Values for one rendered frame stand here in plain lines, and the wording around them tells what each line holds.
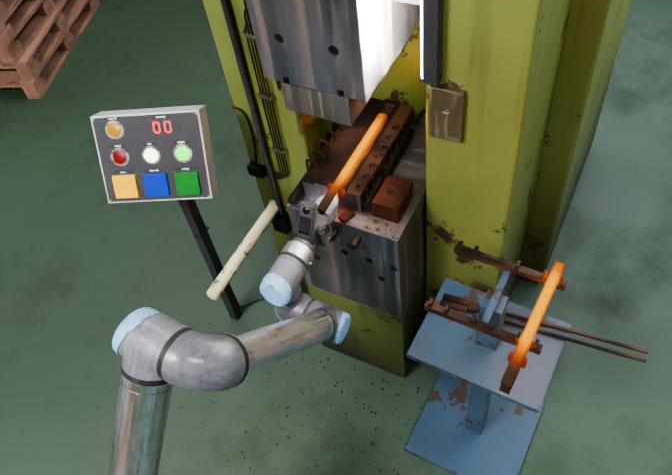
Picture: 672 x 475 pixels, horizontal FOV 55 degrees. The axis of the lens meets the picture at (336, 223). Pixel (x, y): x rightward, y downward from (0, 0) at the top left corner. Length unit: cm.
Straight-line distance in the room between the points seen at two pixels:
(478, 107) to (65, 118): 301
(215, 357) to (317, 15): 79
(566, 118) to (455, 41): 74
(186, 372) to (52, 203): 252
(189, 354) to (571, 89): 142
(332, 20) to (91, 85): 304
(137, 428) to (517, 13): 120
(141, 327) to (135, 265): 189
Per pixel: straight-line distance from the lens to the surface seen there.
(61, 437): 296
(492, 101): 169
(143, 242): 335
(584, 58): 210
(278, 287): 174
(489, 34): 158
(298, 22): 160
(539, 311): 176
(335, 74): 164
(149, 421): 149
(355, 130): 213
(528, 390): 196
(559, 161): 239
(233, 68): 206
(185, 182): 207
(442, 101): 171
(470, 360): 198
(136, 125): 207
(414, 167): 210
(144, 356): 138
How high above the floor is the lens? 244
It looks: 50 degrees down
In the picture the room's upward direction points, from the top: 10 degrees counter-clockwise
